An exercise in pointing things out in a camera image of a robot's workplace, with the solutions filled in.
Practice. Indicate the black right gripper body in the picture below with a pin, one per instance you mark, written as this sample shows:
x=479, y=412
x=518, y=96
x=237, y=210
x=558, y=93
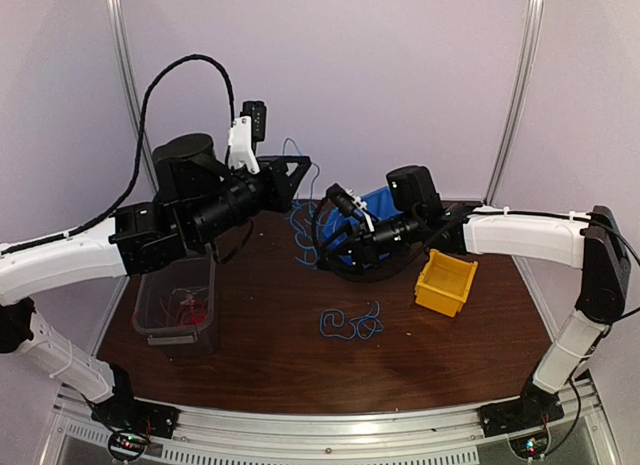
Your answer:
x=369, y=251

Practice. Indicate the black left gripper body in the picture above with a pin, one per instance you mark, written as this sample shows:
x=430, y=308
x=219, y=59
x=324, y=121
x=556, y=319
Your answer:
x=275, y=196

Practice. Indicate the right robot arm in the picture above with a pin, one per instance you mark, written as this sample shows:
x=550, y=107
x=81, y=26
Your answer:
x=590, y=242

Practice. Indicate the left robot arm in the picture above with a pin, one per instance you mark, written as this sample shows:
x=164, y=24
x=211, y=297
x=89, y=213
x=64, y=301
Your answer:
x=199, y=199

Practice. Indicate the blue plastic bin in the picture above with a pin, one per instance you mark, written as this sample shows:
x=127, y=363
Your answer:
x=394, y=249

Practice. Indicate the yellow plastic bin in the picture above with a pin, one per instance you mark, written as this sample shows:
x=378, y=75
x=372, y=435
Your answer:
x=444, y=284

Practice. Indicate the grey transparent plastic container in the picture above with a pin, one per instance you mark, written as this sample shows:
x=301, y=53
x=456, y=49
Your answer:
x=176, y=308

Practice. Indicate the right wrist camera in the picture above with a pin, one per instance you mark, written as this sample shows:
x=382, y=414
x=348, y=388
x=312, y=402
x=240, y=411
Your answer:
x=350, y=205

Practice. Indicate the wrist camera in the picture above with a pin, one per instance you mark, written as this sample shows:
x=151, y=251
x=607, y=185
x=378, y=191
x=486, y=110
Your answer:
x=247, y=130
x=350, y=205

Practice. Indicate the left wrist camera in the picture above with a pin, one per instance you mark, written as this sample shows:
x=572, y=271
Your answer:
x=247, y=130

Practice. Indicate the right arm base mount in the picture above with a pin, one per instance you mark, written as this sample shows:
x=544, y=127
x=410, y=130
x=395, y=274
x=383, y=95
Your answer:
x=518, y=414

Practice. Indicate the aluminium front rail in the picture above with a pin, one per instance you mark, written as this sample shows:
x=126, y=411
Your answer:
x=448, y=435

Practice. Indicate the left aluminium frame post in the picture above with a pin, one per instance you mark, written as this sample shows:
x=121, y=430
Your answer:
x=132, y=97

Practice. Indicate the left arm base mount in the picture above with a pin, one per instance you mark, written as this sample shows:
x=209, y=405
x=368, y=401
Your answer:
x=143, y=417

